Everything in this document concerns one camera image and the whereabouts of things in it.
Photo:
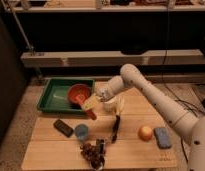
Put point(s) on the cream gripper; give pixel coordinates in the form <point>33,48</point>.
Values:
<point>90,102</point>

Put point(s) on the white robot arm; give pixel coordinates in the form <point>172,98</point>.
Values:
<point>189,127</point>

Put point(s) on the white plastic cup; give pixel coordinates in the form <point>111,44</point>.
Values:
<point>110,105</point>

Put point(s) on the blue plastic cup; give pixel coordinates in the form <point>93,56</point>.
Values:
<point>81,132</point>

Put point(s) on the red bowl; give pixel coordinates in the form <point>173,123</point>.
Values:
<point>78,93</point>

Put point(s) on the green plastic tray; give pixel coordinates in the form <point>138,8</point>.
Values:
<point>54,97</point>

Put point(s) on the black rectangular block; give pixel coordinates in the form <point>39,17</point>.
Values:
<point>63,128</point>

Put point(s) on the lower white shelf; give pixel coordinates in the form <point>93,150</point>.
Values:
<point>112,58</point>

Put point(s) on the white shelf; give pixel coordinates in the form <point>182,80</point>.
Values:
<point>103,5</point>
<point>112,58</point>

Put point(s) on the brown grape bunch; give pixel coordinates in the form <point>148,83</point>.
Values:
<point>90,152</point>

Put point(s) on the wooden table board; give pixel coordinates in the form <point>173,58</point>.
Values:
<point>49,150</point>

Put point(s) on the yellow red apple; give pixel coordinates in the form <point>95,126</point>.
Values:
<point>145,133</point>

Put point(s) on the blue sponge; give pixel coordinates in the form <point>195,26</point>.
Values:
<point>162,138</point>

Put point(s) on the metal diagonal pole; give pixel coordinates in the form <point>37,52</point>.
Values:
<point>29,46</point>

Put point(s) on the upper white shelf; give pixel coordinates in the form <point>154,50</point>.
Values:
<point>103,5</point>

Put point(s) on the dish brush with dark handle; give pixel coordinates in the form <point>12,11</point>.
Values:
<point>119,109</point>

